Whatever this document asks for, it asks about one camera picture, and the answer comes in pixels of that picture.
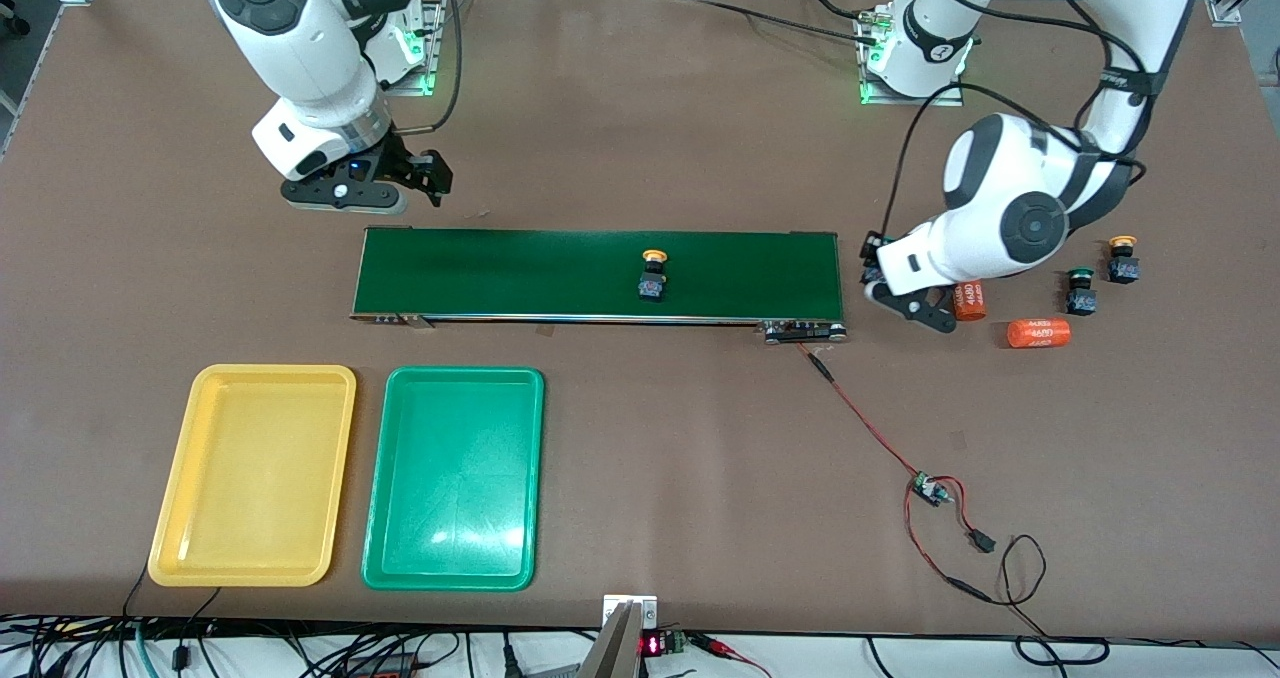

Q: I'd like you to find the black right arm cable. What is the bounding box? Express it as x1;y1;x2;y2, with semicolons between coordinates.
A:
385;0;463;159

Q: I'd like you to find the thin black looped cable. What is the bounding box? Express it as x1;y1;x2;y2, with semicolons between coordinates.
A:
945;535;1111;667

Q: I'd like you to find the green conveyor belt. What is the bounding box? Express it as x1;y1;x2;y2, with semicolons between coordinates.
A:
350;226;849;346

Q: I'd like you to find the yellow plastic tray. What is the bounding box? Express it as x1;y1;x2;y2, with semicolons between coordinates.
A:
148;363;358;588

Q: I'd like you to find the yellow push button switch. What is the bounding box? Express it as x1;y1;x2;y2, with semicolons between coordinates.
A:
1106;235;1141;285
638;249;671;304

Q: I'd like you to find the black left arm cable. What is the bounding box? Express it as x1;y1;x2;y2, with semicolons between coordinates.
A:
885;0;1151;249

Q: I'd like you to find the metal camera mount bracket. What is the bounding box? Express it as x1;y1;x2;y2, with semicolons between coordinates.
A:
577;594;661;678

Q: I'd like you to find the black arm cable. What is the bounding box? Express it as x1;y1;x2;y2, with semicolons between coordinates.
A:
385;0;463;159
885;0;1151;249

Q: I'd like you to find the black base power cable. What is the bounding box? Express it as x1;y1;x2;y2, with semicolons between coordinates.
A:
695;0;881;47

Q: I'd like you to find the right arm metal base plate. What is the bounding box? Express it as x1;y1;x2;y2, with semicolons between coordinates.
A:
375;0;446;97

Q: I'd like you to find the black cable tangle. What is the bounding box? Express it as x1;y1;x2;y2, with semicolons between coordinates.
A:
0;563;601;678

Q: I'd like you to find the red clip lead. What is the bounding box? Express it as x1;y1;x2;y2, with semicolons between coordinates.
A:
690;633;773;678

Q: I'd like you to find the green plastic tray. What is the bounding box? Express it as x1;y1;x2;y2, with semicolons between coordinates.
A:
361;366;546;592

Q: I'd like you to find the red and black wire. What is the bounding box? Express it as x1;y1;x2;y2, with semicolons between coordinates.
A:
797;343;979;601

